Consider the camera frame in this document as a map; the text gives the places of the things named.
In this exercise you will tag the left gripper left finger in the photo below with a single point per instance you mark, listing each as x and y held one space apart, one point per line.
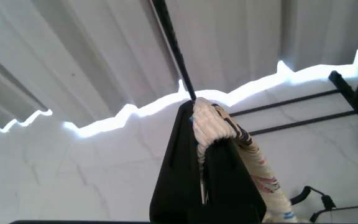
176 186

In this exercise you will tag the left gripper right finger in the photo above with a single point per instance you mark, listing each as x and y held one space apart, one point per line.
228 186

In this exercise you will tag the cream printed garment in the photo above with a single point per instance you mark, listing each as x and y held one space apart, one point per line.
210 124

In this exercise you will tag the black clothes rack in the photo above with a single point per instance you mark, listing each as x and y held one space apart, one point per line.
172 40

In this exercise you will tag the white curtain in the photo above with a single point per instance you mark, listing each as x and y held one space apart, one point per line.
104 46

